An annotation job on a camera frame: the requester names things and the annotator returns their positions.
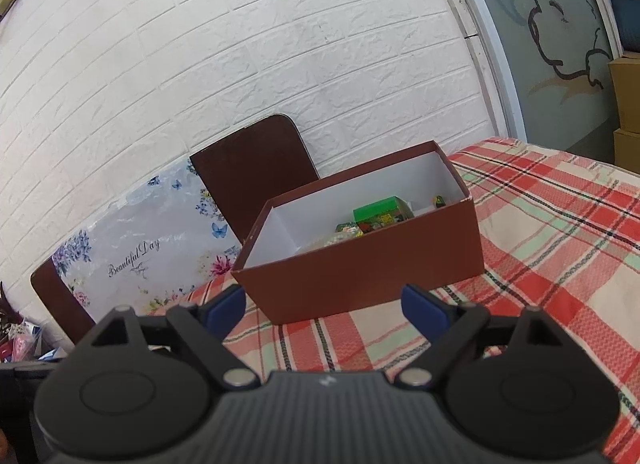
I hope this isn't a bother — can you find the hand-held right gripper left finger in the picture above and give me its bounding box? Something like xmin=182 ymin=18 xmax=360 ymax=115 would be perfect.
xmin=91 ymin=284 xmax=261 ymax=391

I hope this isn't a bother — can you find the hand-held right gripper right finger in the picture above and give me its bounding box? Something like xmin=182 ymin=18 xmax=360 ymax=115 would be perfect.
xmin=399 ymin=283 xmax=559 ymax=391

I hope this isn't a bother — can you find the brown cardboard box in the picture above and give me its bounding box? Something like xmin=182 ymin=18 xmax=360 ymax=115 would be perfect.
xmin=230 ymin=140 xmax=486 ymax=326

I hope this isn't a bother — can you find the green printed box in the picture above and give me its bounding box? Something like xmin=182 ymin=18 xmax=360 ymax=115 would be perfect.
xmin=352 ymin=197 xmax=415 ymax=233

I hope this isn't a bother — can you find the floral printed plastic sheet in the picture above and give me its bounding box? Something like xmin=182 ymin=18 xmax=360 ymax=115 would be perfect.
xmin=52 ymin=158 xmax=244 ymax=317

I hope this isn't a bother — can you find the plaid tablecloth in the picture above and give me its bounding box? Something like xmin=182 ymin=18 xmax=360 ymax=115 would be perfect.
xmin=149 ymin=136 xmax=640 ymax=464

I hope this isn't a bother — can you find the dark red plant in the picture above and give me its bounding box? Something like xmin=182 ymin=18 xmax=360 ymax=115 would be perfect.
xmin=0 ymin=281 xmax=24 ymax=331

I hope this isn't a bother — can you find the small cardboard carton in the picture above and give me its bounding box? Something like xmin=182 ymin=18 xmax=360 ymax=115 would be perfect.
xmin=612 ymin=128 xmax=640 ymax=165

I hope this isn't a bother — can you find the large cardboard carton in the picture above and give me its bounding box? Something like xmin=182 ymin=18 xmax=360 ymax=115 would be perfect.
xmin=607 ymin=54 xmax=640 ymax=135

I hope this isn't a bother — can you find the glass panel with cartoon drawing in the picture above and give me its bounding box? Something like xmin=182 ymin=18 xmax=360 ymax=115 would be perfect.
xmin=457 ymin=0 xmax=622 ymax=155

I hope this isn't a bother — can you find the white door frame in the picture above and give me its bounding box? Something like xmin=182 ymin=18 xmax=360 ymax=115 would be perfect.
xmin=434 ymin=0 xmax=529 ymax=143

